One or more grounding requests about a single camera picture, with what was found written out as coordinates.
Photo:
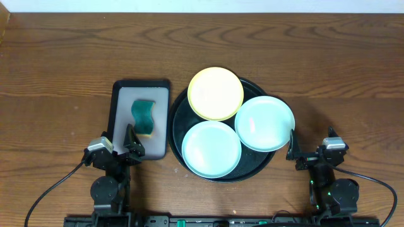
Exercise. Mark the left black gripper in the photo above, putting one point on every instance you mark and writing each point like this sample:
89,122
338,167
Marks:
137,151

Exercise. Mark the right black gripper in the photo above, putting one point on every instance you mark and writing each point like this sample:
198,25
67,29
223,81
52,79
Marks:
295,153

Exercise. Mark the green yellow sponge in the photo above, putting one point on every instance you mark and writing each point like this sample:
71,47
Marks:
142,114

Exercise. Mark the light green plate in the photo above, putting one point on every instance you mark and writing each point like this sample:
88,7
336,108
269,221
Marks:
263,123
211,149

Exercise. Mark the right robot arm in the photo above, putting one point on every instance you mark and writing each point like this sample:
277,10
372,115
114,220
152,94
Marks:
334,197

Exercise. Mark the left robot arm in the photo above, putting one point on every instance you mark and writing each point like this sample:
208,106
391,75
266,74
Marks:
110,193

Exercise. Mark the black rectangular tray grey mat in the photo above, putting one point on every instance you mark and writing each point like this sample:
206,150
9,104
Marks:
124,93

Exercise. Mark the light green plate front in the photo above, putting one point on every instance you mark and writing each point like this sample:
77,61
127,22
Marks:
211,149

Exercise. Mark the yellow round plate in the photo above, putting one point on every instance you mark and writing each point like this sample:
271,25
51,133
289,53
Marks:
215,93

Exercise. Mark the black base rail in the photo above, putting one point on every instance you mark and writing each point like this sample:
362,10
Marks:
165,221

